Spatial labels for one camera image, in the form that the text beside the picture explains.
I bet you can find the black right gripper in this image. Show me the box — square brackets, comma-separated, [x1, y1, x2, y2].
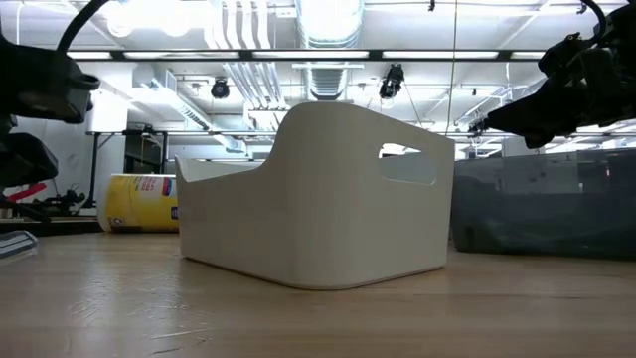
[483, 4, 636, 150]

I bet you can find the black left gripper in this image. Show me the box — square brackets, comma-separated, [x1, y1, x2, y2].
[0, 34, 101, 190]

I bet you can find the smoke translucent plastic bin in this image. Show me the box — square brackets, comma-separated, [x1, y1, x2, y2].
[449, 147, 636, 262]

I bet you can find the white plastic bin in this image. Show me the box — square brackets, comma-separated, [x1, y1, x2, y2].
[174, 100, 456, 291]

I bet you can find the red background item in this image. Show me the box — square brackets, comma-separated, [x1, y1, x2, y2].
[7, 182, 49, 203]

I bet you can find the white box cabinet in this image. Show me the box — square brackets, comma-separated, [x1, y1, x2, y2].
[86, 93, 129, 134]

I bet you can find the yellow white wipes canister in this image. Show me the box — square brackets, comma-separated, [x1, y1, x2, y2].
[96, 173, 180, 234]

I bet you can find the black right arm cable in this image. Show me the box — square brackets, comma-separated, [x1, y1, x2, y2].
[578, 0, 608, 36]

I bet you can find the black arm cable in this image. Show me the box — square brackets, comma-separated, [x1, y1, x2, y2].
[578, 0, 608, 36]
[56, 0, 109, 54]

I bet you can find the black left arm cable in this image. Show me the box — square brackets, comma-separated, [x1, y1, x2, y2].
[56, 0, 109, 54]

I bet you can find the black aluminium rig frame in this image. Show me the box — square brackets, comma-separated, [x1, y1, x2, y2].
[64, 48, 553, 63]

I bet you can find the silver ventilation duct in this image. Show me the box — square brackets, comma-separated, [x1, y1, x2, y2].
[296, 0, 367, 49]

